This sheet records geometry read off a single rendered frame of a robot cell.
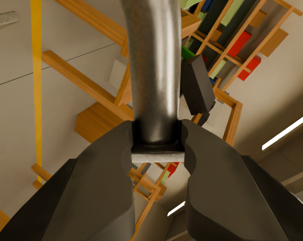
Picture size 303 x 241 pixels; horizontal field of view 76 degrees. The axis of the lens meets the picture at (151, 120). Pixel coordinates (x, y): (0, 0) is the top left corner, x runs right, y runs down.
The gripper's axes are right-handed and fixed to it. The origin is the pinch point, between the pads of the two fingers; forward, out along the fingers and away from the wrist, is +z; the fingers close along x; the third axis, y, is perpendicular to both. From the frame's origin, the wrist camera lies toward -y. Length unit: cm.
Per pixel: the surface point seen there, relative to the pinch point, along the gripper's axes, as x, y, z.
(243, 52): 252, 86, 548
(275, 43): 287, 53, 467
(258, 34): 275, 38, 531
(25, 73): -116, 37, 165
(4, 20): -12.0, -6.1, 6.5
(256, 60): 262, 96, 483
